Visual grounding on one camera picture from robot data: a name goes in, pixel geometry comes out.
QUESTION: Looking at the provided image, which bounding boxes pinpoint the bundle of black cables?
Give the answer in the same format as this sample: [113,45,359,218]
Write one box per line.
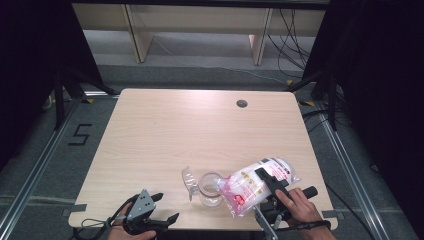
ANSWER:
[266,8,315,80]

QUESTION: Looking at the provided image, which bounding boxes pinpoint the clear glass mug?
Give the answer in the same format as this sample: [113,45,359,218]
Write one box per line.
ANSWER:
[181,165,229,208]

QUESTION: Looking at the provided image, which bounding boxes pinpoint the red white spouted pouch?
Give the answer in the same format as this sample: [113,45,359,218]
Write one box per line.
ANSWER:
[215,157,301,218]

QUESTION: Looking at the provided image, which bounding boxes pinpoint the black metal stand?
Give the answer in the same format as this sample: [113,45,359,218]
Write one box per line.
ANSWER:
[52,66,118,132]
[285,66,342,132]

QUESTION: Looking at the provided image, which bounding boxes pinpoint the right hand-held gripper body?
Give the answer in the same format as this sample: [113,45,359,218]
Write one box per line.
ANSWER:
[254,180,319,240]

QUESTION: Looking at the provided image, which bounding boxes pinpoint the black tape floor mark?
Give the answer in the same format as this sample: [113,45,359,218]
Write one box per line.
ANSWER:
[67,123,93,147]

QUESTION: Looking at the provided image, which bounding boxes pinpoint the person's right hand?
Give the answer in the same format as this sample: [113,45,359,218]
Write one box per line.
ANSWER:
[274,187,325,232]

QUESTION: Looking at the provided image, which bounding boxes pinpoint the black floor cable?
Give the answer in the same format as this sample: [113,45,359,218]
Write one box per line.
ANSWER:
[323,183,378,240]

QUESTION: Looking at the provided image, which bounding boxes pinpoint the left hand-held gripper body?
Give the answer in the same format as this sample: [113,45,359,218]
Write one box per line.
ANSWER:
[122,188,168,236]

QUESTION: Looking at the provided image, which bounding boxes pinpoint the aluminium floor rail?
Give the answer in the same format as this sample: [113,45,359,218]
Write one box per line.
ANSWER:
[313,99,422,240]
[0,91,120,232]

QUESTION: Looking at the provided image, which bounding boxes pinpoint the person's left hand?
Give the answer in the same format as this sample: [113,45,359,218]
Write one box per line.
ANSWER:
[107,203,158,240]

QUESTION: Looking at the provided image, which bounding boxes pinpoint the black curtain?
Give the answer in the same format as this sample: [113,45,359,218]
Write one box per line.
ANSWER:
[0,0,105,169]
[302,0,424,232]

